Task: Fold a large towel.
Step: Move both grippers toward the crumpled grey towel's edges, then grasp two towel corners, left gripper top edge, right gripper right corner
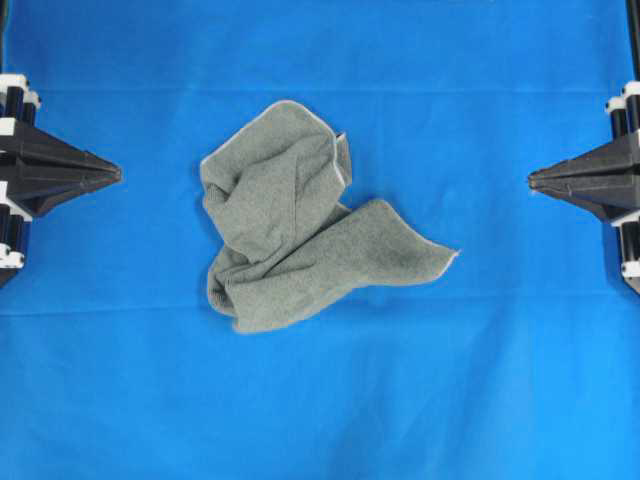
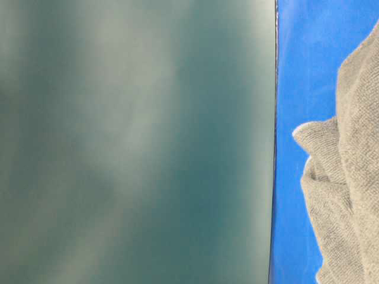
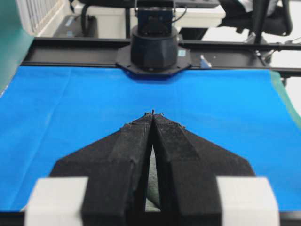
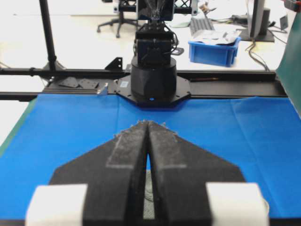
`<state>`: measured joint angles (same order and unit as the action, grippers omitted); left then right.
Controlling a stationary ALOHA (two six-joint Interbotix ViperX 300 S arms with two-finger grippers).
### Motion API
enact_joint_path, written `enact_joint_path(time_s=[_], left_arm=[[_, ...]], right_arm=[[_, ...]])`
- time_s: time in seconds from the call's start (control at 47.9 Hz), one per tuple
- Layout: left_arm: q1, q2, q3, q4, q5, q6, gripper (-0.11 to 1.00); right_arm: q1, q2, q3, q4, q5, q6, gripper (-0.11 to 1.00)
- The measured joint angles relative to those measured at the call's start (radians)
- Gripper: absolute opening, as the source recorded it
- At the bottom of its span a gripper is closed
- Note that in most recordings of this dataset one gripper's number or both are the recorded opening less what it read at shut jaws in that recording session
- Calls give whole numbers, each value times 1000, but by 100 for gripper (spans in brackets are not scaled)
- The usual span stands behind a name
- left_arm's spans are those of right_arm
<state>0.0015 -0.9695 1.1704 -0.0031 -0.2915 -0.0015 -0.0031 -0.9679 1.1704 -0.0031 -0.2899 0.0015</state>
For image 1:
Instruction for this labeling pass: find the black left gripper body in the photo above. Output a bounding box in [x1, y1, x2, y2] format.
[1, 73, 41, 287]

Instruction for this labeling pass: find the grey terry towel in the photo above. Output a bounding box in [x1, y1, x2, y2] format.
[200, 100, 457, 334]

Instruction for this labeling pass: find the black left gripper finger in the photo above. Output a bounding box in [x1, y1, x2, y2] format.
[1, 122, 121, 174]
[9, 172, 121, 217]

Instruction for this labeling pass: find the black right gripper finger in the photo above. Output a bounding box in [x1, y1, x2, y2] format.
[528, 131, 639, 183]
[529, 179, 639, 222]

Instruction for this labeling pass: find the blue table cloth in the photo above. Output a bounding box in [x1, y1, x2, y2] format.
[1, 1, 639, 479]

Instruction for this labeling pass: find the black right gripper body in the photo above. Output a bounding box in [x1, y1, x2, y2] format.
[605, 80, 639, 293]

